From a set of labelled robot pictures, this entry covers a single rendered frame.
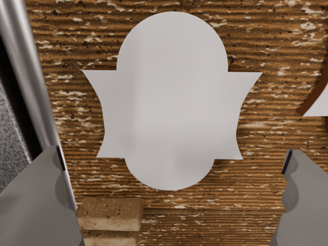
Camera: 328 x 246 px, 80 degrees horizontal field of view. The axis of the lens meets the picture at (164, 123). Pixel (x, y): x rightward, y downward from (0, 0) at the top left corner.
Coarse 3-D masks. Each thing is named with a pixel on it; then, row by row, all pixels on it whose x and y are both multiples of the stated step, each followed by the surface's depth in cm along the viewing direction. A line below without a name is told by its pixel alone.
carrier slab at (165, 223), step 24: (144, 216) 21; (168, 216) 21; (192, 216) 21; (216, 216) 21; (240, 216) 21; (264, 216) 21; (144, 240) 23; (168, 240) 23; (192, 240) 23; (216, 240) 23; (240, 240) 23; (264, 240) 23
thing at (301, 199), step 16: (288, 160) 11; (304, 160) 10; (288, 176) 10; (304, 176) 9; (320, 176) 9; (288, 192) 9; (304, 192) 8; (320, 192) 8; (288, 208) 9; (304, 208) 7; (320, 208) 7; (288, 224) 7; (304, 224) 7; (320, 224) 7; (272, 240) 7; (288, 240) 6; (304, 240) 6; (320, 240) 6
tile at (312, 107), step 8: (320, 80) 14; (320, 88) 14; (312, 96) 15; (320, 96) 14; (304, 104) 15; (312, 104) 14; (320, 104) 14; (304, 112) 15; (312, 112) 15; (320, 112) 15
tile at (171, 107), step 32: (160, 32) 12; (192, 32) 12; (128, 64) 13; (160, 64) 13; (192, 64) 13; (224, 64) 13; (128, 96) 14; (160, 96) 14; (192, 96) 14; (224, 96) 14; (128, 128) 15; (160, 128) 15; (192, 128) 15; (224, 128) 15; (128, 160) 17; (160, 160) 17; (192, 160) 17
